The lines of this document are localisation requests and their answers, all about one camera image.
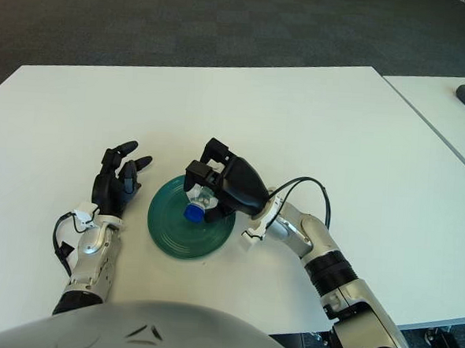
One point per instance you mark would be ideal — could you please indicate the green round plate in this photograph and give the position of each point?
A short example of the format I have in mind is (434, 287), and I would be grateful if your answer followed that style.
(170, 225)

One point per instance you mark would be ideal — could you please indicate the clear bottle with blue cap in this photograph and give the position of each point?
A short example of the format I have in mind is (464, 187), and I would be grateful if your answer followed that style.
(194, 212)

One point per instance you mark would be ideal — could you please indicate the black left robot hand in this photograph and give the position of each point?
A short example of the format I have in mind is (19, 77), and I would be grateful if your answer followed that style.
(109, 192)

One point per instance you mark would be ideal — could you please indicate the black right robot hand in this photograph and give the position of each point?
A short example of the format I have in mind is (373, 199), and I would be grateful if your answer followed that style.
(241, 186)

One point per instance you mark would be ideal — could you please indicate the grey robot torso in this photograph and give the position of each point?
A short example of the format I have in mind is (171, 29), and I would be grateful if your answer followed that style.
(136, 333)

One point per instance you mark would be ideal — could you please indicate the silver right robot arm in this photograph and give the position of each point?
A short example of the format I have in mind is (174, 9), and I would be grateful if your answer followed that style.
(329, 266)

